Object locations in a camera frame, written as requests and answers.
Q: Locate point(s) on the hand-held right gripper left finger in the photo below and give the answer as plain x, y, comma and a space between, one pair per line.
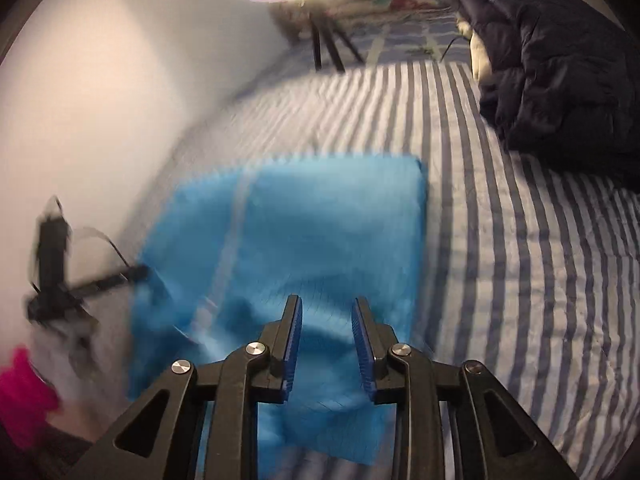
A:
292, 350

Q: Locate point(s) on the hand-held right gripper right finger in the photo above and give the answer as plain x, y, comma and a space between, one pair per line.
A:
361, 345

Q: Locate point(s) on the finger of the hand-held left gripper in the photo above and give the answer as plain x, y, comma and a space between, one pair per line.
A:
112, 280

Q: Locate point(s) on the light blue work coat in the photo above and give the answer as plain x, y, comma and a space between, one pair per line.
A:
310, 225

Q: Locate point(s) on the person's left forearm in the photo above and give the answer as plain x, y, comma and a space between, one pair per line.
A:
25, 400

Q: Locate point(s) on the person's left hand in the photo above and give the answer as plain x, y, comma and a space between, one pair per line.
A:
85, 345

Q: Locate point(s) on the striped bed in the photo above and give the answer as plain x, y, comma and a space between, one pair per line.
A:
500, 260

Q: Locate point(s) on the blue patterned blanket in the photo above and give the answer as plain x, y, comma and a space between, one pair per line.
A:
400, 42

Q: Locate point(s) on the floral folded quilt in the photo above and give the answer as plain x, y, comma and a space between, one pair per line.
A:
395, 2

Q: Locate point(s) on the dark navy puffer jacket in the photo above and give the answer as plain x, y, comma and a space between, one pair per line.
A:
560, 60

